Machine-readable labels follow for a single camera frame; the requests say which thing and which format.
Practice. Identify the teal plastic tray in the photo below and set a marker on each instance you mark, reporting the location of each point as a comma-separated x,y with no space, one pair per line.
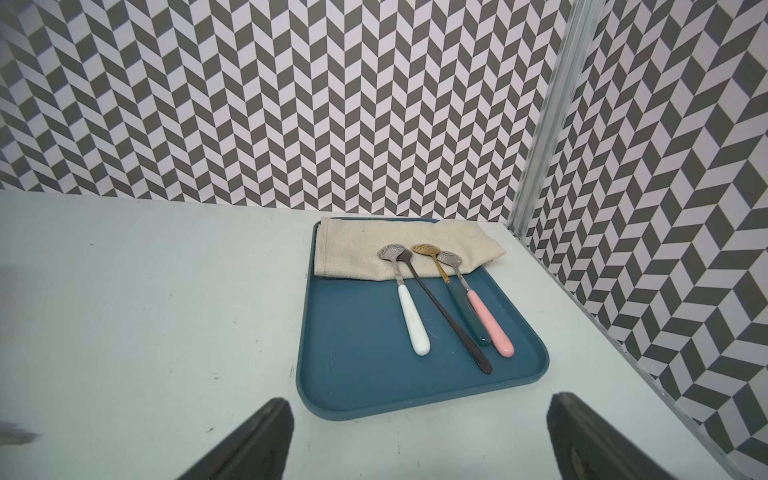
355,356

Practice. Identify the beige folded cloth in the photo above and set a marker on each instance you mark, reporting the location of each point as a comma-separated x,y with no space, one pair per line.
348,248

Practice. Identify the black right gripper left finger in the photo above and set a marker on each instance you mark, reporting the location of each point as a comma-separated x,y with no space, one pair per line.
257,449

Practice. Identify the aluminium corner post right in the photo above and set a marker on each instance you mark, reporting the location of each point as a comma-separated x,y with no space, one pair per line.
581,28

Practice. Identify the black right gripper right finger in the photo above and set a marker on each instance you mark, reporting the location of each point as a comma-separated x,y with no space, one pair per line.
586,446

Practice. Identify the gold spoon green handle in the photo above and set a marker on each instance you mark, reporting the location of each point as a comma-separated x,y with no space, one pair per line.
458,294

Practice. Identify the black long spoon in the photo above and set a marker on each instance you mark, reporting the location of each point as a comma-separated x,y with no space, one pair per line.
474,350

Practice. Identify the white handled spoon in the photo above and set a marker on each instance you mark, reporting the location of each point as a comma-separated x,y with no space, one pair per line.
418,336

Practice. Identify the pink handled spoon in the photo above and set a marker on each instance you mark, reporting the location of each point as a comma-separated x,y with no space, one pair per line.
500,340

